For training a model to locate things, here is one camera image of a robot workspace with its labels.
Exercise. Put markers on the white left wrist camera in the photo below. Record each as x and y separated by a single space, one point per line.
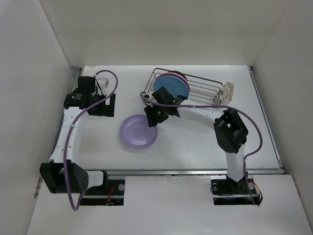
101 85

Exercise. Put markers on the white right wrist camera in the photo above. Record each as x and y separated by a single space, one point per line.
146 97

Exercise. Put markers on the beige cutlery holder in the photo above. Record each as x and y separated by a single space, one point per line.
226 94

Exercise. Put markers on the pink plate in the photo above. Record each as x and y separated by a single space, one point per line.
182 78

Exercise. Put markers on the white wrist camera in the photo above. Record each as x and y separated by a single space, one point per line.
146 97
101 85

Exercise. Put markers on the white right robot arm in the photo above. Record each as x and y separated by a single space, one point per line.
229 128

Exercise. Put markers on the grey wire dish rack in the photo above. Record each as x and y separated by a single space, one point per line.
203 90

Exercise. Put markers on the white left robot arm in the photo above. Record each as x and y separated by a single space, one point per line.
62 171

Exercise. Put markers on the lilac plate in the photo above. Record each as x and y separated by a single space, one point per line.
136 133

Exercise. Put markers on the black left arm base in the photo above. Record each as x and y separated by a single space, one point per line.
108 192

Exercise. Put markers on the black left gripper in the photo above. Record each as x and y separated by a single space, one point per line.
107 110

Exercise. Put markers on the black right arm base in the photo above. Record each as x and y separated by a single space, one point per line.
228 192

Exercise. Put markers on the blue plate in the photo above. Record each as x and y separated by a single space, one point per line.
174 85

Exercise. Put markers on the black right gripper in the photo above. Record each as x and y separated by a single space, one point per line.
149 111

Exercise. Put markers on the aluminium table edge rail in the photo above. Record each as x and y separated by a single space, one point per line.
173 172

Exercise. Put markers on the white front cover board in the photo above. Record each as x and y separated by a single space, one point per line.
175 206

